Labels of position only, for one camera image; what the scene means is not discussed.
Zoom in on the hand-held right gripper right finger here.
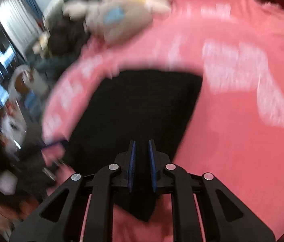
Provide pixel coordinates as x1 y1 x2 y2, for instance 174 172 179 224
148 139 276 242

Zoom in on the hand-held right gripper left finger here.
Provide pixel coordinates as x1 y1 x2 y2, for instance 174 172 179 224
9 139 137 242

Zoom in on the black garment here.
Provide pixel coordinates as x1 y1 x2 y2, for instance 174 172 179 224
64 69 204 223

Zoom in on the pink t-shirt with white print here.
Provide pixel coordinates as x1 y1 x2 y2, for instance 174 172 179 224
41 0 284 242

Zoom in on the beige plush toy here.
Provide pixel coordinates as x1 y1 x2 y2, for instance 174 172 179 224
63 0 156 45

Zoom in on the white curtain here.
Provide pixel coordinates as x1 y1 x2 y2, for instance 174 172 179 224
0 0 40 44

